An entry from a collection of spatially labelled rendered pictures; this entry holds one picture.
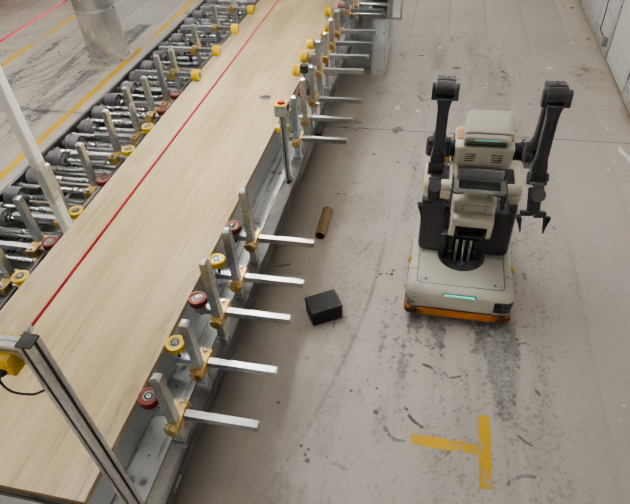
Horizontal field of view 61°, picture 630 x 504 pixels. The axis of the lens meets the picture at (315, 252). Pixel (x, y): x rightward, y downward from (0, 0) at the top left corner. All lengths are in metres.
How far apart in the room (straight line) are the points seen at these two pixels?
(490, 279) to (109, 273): 2.11
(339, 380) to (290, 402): 0.31
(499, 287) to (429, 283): 0.40
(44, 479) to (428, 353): 2.09
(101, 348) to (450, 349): 1.95
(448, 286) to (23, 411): 2.24
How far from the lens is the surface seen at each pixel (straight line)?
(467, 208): 2.93
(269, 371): 2.21
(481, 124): 2.62
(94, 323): 2.48
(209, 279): 2.21
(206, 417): 2.13
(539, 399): 3.25
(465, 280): 3.33
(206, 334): 2.65
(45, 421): 2.26
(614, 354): 3.59
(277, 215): 3.10
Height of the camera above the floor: 2.61
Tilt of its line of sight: 42 degrees down
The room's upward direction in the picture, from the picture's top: 4 degrees counter-clockwise
